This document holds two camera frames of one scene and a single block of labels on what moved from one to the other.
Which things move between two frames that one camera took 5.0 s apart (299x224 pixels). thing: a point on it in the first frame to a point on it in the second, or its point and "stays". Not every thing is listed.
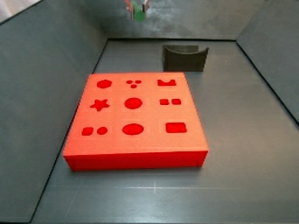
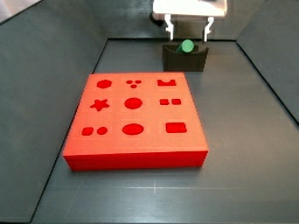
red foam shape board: (137, 122) stays
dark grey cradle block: (183, 58) stays
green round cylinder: (139, 13) to (186, 46)
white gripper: (130, 8) to (210, 8)
